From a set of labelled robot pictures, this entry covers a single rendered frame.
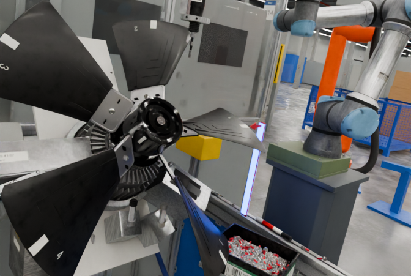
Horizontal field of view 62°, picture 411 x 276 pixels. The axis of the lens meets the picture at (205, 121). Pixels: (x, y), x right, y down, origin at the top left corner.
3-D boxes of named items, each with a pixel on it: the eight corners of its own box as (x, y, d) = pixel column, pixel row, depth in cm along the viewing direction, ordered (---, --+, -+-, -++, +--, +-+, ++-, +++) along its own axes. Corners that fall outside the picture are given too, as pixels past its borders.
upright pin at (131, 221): (124, 223, 83) (127, 198, 82) (132, 221, 85) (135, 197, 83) (128, 227, 82) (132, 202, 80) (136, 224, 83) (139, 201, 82)
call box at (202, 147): (174, 150, 140) (178, 125, 138) (192, 149, 147) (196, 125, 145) (199, 164, 129) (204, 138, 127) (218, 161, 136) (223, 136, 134)
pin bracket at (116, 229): (103, 219, 89) (118, 210, 83) (123, 217, 92) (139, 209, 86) (105, 243, 86) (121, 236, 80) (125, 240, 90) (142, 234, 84)
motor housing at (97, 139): (75, 211, 85) (96, 196, 76) (59, 125, 92) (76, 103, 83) (153, 195, 101) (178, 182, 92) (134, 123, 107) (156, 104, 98)
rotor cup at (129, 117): (96, 125, 81) (120, 100, 72) (141, 108, 92) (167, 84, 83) (126, 179, 80) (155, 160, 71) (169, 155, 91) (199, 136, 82)
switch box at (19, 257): (38, 256, 116) (42, 197, 112) (54, 283, 106) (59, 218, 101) (8, 265, 110) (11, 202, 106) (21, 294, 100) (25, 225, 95)
